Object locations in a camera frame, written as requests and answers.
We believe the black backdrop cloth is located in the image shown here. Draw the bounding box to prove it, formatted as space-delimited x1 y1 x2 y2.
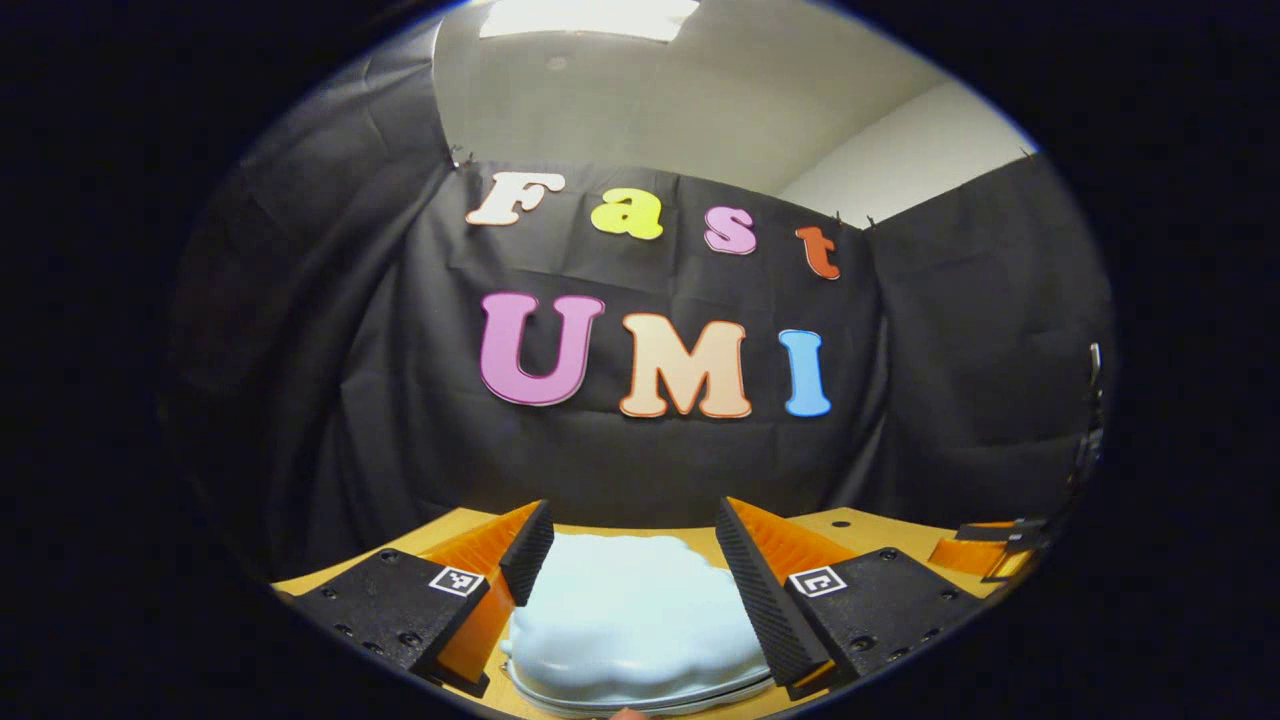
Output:
160 20 1116 581

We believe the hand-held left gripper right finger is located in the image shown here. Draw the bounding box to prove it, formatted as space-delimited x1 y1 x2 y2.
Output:
715 496 986 701

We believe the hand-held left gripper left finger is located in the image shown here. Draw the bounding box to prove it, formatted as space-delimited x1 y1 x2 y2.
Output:
275 499 556 698

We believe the light blue suitcase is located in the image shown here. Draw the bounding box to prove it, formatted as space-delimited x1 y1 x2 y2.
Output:
500 533 776 718

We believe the ceiling light panel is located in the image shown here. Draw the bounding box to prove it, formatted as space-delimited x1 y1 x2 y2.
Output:
478 0 701 43

